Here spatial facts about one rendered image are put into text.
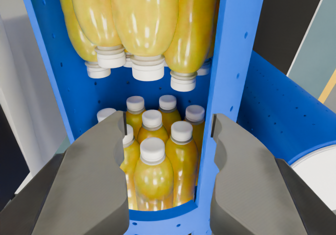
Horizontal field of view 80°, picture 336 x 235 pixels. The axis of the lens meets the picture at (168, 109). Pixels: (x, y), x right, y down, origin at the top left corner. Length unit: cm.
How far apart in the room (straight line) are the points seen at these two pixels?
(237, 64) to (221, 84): 3
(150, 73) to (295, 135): 50
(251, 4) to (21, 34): 33
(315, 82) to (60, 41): 176
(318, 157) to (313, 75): 127
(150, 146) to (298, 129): 46
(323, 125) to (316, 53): 115
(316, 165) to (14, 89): 66
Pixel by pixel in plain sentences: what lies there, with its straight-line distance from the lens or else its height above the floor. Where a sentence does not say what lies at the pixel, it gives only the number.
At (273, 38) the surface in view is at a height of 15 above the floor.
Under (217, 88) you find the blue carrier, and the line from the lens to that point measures 21.
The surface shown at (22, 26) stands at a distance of 41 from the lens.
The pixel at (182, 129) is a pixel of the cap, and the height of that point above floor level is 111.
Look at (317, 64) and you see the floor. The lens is 182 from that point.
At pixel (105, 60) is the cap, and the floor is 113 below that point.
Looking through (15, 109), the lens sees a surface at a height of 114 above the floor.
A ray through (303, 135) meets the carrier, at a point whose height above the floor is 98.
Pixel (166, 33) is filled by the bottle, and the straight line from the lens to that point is 22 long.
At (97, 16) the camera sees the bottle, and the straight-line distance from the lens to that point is 26.
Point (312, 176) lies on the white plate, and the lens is 68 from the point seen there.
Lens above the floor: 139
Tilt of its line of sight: 58 degrees down
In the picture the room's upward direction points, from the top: 180 degrees clockwise
